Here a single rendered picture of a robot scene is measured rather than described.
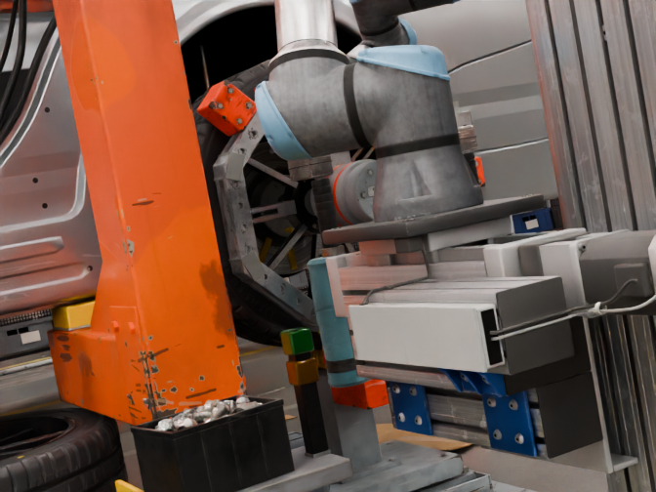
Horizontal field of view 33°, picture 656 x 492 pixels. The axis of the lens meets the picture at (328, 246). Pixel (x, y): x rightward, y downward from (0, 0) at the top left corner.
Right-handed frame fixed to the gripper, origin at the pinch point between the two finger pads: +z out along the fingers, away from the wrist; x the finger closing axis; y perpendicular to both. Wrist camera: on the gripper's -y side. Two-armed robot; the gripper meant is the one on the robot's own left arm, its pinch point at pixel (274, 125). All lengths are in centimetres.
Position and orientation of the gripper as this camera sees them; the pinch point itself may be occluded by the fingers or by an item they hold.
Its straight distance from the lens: 192.0
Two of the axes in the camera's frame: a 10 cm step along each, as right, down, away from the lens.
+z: -6.2, 5.8, -5.2
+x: -2.3, 5.0, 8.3
